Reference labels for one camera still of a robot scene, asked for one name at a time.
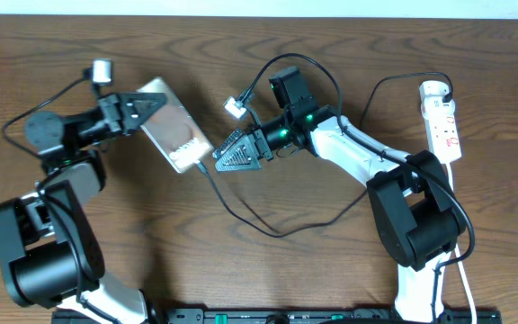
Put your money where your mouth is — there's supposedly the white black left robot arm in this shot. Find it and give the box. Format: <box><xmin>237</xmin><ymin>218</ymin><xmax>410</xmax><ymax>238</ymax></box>
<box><xmin>0</xmin><ymin>93</ymin><xmax>168</xmax><ymax>323</ymax></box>

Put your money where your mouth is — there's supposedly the white power strip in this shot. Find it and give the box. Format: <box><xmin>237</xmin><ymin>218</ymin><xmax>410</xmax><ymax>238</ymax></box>
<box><xmin>421</xmin><ymin>96</ymin><xmax>461</xmax><ymax>164</ymax></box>

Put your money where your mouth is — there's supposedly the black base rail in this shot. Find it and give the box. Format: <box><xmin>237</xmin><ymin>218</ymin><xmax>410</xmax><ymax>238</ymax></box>
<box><xmin>50</xmin><ymin>308</ymin><xmax>503</xmax><ymax>324</ymax></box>

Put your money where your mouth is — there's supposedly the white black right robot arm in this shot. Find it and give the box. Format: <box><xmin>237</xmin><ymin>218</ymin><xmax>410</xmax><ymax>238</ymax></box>
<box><xmin>213</xmin><ymin>66</ymin><xmax>473</xmax><ymax>323</ymax></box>

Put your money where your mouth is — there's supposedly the white power strip cord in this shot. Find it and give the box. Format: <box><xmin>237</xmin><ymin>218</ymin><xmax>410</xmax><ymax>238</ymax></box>
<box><xmin>444</xmin><ymin>162</ymin><xmax>478</xmax><ymax>324</ymax></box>

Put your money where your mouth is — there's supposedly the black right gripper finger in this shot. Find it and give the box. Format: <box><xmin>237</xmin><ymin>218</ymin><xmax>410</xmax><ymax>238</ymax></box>
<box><xmin>212</xmin><ymin>128</ymin><xmax>245</xmax><ymax>158</ymax></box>
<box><xmin>215</xmin><ymin>134</ymin><xmax>262</xmax><ymax>173</ymax></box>

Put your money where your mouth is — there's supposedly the black charging cable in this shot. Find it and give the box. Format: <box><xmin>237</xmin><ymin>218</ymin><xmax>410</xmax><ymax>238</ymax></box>
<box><xmin>194</xmin><ymin>71</ymin><xmax>454</xmax><ymax>239</ymax></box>

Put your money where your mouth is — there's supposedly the white charger plug adapter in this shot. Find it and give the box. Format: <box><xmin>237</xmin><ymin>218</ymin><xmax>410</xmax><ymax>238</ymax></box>
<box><xmin>419</xmin><ymin>80</ymin><xmax>450</xmax><ymax>101</ymax></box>

